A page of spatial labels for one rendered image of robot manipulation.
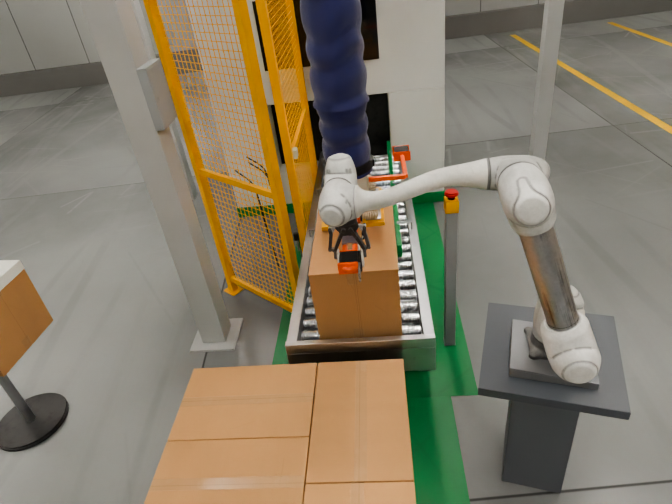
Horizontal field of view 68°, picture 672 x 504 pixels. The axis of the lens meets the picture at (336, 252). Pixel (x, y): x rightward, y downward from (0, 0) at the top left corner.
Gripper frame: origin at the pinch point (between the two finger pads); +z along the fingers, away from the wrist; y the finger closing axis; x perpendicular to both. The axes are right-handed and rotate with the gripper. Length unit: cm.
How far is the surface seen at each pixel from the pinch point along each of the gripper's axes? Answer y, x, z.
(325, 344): 18, -17, 59
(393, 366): -13, -7, 65
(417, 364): -24, -17, 75
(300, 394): 28, 7, 65
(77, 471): 156, 6, 120
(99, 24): 107, -85, -78
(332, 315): 14, -25, 49
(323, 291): 16.3, -25.1, 34.0
